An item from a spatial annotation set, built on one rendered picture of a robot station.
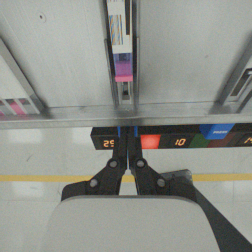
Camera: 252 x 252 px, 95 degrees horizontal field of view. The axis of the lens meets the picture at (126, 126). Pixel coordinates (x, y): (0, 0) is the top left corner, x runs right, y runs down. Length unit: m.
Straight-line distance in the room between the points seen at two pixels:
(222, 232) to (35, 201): 1.17
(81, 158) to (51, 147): 0.25
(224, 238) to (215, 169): 0.54
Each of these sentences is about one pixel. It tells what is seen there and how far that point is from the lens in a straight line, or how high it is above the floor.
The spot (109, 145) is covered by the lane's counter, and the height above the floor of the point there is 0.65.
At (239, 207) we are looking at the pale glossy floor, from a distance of 1.29.
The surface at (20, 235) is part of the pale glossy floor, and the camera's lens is 1.51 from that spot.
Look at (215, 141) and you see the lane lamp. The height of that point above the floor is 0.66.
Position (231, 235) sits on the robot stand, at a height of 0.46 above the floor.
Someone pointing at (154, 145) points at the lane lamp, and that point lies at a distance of 0.20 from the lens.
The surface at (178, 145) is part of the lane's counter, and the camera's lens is 0.22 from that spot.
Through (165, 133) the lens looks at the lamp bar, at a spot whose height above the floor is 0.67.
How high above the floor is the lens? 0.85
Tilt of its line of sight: 87 degrees down
